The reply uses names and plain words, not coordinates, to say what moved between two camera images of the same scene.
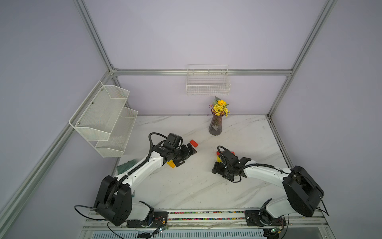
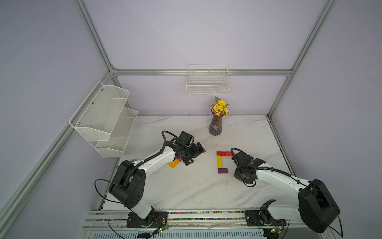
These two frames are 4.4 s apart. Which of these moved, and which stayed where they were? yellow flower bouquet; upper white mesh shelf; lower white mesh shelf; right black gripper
Moved: right black gripper
Stayed: upper white mesh shelf; lower white mesh shelf; yellow flower bouquet
